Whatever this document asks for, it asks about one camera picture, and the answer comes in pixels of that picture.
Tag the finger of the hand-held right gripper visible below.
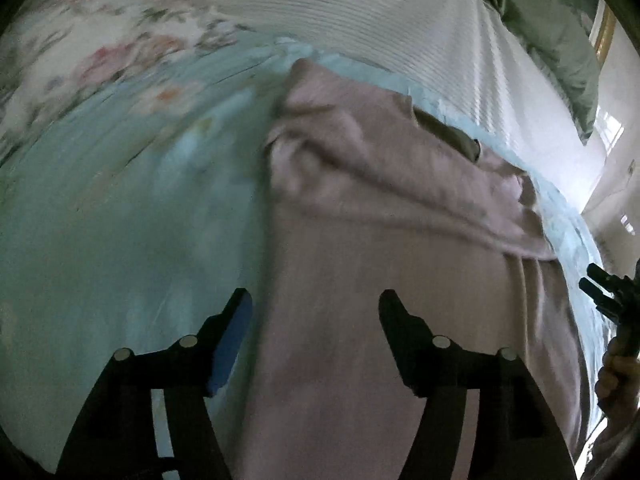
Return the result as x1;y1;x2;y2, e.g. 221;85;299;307
579;263;626;317

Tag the person's right hand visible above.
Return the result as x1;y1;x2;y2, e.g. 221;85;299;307
594;342;640;418

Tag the white striped blanket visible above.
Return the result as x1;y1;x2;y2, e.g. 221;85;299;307
192;0;608;216

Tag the pink small garment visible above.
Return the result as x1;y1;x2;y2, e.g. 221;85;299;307
239;58;592;480

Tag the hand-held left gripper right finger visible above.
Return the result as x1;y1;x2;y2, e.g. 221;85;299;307
378;289;579;480

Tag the window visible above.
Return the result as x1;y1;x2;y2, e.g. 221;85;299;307
589;0;618;63

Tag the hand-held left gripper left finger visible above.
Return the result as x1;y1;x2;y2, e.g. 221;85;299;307
56;288;254;480

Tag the light blue floral bed sheet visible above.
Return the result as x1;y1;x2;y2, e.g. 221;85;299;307
0;0;618;476

